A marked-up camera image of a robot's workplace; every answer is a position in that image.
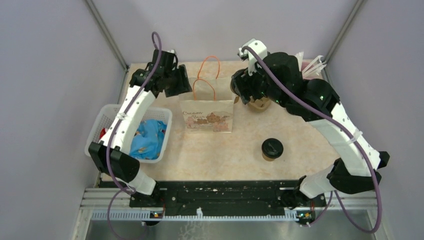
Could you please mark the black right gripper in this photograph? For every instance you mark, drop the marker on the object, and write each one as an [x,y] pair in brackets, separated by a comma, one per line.
[249,80]

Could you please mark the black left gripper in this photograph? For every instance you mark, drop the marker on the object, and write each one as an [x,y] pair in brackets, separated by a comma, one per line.
[183,85]

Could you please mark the paper takeout bag orange handles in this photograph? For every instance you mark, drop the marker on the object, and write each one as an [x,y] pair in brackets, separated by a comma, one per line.
[209,107]

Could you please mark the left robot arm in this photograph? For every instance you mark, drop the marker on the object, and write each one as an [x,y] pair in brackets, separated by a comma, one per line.
[111,152]

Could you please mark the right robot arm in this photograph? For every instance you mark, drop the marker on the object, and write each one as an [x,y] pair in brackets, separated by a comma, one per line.
[278,77]

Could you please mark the brown pulp cup carrier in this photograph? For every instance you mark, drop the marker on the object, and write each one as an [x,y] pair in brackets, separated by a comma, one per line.
[259,105]

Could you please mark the pink straw holder cup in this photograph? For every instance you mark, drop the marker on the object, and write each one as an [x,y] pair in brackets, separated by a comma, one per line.
[304,68]

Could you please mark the blue snack bag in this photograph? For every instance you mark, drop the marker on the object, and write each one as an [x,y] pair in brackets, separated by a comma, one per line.
[148,140]

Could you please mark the white plastic basket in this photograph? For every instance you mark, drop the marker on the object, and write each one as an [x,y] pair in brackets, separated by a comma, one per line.
[107,115]

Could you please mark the red snack bag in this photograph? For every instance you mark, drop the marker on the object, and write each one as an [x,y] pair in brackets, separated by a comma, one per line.
[102,133]

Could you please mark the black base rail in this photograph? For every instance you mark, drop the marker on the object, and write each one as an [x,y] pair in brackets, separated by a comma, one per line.
[246,198]

